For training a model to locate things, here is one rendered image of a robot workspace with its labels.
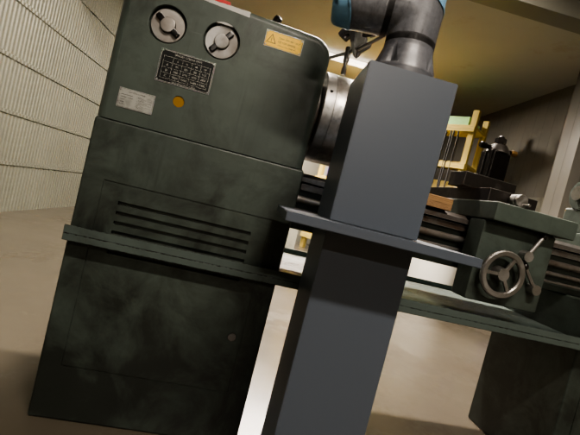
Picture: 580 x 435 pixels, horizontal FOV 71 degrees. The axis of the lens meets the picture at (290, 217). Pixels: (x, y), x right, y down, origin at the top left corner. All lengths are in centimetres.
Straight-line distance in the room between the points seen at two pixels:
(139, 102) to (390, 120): 69
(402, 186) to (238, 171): 50
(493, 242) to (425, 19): 75
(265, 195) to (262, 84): 32
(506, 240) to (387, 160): 70
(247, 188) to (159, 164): 25
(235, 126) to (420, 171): 55
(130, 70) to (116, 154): 23
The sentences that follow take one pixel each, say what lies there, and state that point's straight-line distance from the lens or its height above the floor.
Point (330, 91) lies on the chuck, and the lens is 138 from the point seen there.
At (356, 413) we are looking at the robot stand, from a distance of 101.
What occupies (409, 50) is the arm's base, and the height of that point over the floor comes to 116.
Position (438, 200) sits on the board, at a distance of 145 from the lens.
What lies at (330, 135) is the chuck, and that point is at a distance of 136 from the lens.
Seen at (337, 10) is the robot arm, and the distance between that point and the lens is 106.
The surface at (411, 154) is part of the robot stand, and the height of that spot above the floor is 93.
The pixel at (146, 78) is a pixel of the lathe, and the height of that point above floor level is 100.
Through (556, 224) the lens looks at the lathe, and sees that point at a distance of 155.
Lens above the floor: 77
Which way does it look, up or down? 2 degrees down
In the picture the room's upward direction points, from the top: 14 degrees clockwise
